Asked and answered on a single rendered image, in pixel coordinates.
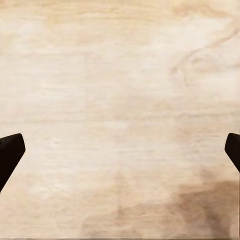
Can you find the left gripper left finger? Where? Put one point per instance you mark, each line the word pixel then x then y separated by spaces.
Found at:
pixel 12 149

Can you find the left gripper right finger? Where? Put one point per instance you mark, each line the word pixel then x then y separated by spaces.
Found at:
pixel 232 148

